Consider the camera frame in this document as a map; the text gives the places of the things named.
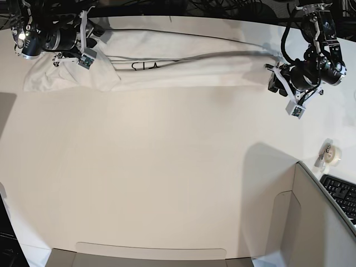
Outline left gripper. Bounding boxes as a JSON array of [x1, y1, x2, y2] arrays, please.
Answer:
[[264, 64, 324, 107]]

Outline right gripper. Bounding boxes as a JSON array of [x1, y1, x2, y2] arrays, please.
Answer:
[[52, 10, 105, 66]]

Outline white printed t-shirt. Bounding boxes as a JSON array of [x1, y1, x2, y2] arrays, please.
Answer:
[[23, 16, 281, 93]]

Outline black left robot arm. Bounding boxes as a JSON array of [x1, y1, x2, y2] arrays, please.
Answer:
[[265, 1, 347, 106]]

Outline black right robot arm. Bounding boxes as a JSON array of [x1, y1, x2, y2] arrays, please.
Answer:
[[6, 1, 105, 69]]

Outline clear tape dispenser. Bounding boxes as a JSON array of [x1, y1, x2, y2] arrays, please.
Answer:
[[314, 139, 342, 168]]

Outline black computer keyboard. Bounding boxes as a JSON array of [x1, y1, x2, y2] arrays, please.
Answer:
[[320, 175, 356, 225]]

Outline grey right partition panel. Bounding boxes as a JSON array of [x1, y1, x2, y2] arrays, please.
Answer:
[[250, 161, 356, 267]]

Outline grey partition panel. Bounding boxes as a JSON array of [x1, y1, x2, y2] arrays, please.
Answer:
[[46, 242, 254, 266], [250, 161, 356, 267]]

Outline grey front partition panel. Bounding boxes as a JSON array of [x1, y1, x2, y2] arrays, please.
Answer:
[[46, 242, 254, 266]]

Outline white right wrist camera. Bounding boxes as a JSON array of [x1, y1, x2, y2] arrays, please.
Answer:
[[77, 48, 97, 70]]

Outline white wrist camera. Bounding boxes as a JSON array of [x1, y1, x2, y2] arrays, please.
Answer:
[[77, 48, 97, 70], [286, 101, 305, 119]]

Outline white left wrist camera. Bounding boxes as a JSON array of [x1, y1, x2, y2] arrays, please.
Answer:
[[286, 101, 305, 119]]

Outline black background cables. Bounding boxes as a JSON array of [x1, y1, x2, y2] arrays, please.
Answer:
[[0, 0, 356, 37]]

